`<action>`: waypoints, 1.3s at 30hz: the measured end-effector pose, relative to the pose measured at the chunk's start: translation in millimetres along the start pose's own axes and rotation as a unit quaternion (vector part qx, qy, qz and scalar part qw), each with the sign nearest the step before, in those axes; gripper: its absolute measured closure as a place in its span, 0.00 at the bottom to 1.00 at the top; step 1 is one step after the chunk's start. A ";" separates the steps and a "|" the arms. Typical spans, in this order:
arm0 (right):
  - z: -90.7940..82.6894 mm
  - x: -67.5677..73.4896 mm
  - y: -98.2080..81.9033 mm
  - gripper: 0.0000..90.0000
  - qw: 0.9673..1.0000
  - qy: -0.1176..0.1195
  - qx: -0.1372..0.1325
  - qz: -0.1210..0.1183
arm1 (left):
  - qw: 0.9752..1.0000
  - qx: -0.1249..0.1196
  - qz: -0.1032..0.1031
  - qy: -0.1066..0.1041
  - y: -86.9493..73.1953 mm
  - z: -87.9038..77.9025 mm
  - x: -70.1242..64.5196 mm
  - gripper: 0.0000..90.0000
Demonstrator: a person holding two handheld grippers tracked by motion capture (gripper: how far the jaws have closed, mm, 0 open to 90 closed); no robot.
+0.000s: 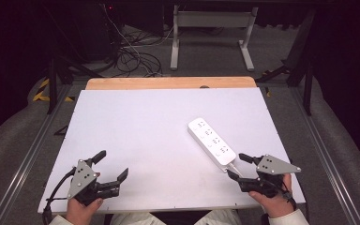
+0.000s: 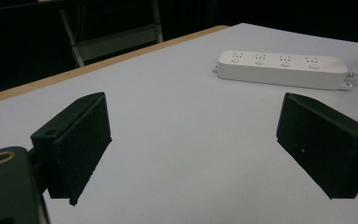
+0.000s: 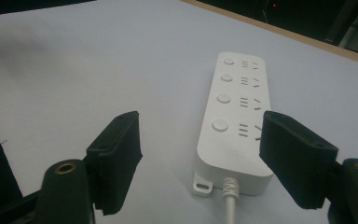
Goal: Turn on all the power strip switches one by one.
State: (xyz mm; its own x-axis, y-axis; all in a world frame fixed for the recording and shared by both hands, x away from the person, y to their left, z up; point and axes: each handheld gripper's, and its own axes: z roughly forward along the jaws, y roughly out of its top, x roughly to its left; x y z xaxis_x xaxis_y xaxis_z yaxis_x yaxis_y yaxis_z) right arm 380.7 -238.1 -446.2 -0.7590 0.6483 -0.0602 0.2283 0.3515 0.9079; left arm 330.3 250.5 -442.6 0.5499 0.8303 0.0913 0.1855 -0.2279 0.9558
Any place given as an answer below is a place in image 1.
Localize black computer tower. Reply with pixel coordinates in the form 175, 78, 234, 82
55, 2, 123, 64

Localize black metal stand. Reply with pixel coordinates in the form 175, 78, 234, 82
255, 8, 317, 116
45, 55, 104, 115

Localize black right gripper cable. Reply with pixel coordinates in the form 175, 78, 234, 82
261, 179, 310, 225

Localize person's left hand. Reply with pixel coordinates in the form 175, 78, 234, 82
65, 196, 105, 225

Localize white board sheet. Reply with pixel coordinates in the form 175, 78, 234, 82
37, 87, 307, 215

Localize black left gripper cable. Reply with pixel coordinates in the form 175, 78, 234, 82
41, 166, 77, 225

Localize person's right hand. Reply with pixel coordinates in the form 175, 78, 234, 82
247, 172, 295, 219

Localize tangle of black floor cables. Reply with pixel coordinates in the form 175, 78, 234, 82
113, 22, 226, 78

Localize wooden table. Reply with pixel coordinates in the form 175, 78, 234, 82
84, 76, 258, 91

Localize aluminium floor rail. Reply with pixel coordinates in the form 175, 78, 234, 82
289, 85, 360, 225
0, 83, 73, 225

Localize white power strip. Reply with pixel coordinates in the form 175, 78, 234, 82
187, 116, 238, 173

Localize white power strip cable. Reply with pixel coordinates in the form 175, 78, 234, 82
226, 163, 244, 178

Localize white floor cable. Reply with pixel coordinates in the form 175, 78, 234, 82
102, 3, 176, 78

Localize person's legs in white pants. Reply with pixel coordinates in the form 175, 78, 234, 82
109, 208, 243, 225

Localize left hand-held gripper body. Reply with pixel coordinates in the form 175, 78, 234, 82
66, 158, 121, 207

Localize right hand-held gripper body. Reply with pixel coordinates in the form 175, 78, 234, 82
237, 153, 302, 200

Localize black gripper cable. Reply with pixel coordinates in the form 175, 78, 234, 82
261, 179, 310, 225
41, 166, 77, 225

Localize white metal desk frame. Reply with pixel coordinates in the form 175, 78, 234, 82
170, 4, 260, 72

